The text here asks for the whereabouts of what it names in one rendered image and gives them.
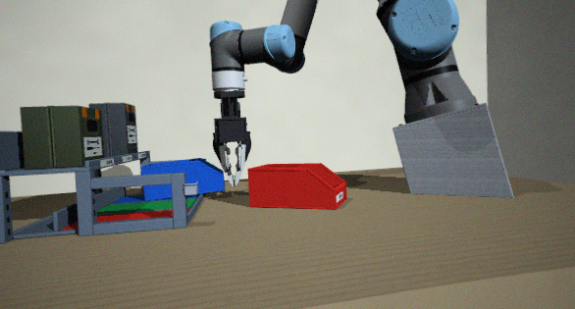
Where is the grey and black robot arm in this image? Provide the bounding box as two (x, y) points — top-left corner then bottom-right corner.
(209, 0), (477, 124)

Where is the red plastic bin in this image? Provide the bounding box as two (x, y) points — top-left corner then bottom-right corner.
(248, 163), (346, 210)

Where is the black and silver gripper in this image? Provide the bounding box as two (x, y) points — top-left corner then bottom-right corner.
(213, 90), (251, 186)

